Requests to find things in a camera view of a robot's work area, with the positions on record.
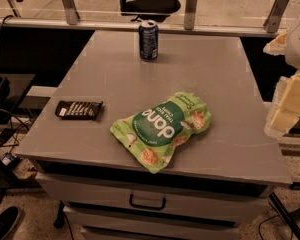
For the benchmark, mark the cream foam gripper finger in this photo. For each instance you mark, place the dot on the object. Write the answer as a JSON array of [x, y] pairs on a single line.
[[277, 46], [285, 109]]

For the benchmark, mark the blue pepsi can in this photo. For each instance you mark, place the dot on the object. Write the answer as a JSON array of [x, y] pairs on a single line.
[[148, 40]]

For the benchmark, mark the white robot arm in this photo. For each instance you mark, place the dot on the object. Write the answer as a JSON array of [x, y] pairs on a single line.
[[292, 57]]

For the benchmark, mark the grey drawer cabinet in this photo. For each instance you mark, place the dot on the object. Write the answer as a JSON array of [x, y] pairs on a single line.
[[216, 181]]

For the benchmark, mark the green rice chips bag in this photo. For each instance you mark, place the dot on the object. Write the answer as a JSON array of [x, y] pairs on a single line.
[[152, 135]]

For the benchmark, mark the black office chair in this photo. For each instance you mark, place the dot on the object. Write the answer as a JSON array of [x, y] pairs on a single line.
[[157, 10]]

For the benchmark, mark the dark brown snack packet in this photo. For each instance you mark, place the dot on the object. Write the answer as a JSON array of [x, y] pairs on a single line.
[[78, 110]]

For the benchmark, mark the black shoe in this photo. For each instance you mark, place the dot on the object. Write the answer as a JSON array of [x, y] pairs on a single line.
[[9, 220]]

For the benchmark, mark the black drawer handle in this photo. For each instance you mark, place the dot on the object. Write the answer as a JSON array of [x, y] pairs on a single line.
[[140, 202]]

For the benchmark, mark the metal window rail frame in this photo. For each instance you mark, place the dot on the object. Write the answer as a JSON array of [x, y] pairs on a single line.
[[225, 17]]

